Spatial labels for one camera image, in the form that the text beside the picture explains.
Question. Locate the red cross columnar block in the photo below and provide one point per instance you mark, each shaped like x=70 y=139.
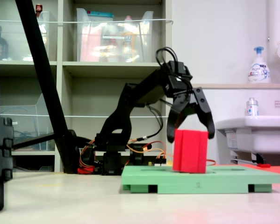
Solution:
x=191 y=151

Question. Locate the small clear sanitiser bottle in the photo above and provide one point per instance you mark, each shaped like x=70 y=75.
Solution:
x=252 y=108

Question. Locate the circuit board with connectors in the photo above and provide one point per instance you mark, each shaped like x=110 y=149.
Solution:
x=160 y=164

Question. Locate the white sink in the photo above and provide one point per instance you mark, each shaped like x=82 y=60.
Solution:
x=259 y=135

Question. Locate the white blue soap dispenser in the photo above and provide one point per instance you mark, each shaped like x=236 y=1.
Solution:
x=259 y=70

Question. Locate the green shape sorter board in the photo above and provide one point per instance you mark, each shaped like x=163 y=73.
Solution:
x=200 y=180

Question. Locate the large clear plastic bin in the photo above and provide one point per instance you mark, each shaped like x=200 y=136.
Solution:
x=111 y=42

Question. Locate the teal box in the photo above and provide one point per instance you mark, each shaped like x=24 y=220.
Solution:
x=100 y=16

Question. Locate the beige metal shelf unit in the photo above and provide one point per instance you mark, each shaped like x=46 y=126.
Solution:
x=60 y=93

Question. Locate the thick black tripod leg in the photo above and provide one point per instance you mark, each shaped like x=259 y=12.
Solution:
x=44 y=70

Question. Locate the thin black tripod leg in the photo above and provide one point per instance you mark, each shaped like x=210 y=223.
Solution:
x=32 y=141

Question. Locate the small bottle with red cap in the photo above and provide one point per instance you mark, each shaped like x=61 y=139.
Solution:
x=38 y=9

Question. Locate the dark glass bottle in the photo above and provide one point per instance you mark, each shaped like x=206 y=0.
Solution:
x=0 y=46

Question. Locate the white wall pipe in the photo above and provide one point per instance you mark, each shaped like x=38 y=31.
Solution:
x=274 y=23

